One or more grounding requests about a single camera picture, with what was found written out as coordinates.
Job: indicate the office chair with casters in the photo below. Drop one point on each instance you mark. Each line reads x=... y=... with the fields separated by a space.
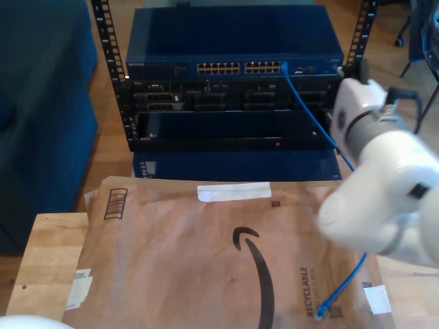
x=399 y=42

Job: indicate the dark chair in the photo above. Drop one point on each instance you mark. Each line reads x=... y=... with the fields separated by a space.
x=416 y=41

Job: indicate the black rack server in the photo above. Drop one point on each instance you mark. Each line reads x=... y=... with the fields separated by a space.
x=219 y=103

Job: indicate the blue equipment chassis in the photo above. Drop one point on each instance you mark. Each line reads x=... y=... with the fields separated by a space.
x=240 y=164

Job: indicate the brown paper mailer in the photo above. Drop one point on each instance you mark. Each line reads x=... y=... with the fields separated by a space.
x=154 y=257

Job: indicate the blue sofa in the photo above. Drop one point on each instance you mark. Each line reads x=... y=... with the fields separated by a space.
x=41 y=103

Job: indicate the blue network switch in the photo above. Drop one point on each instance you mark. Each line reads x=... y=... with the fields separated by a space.
x=233 y=34

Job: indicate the black rack frame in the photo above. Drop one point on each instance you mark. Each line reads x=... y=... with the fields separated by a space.
x=123 y=103

